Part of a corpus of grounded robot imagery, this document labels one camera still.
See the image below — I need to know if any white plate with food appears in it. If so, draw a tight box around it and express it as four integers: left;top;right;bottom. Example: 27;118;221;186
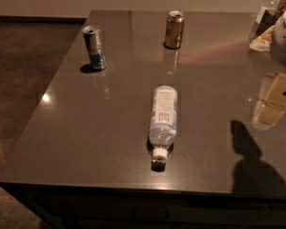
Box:
250;26;275;52

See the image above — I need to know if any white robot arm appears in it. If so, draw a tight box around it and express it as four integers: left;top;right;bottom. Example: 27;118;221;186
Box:
252;11;286;130

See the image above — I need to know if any silver blue redbull can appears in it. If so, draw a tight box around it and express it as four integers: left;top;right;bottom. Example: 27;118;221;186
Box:
82;25;106;72

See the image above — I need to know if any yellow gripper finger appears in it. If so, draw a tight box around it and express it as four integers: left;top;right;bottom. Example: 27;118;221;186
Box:
255;69;286;126

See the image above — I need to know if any clear plastic water bottle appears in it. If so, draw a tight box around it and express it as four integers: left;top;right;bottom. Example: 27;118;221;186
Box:
149;86;177;163

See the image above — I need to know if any gold brown soda can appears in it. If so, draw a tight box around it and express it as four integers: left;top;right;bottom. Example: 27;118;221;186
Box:
164;10;185;50

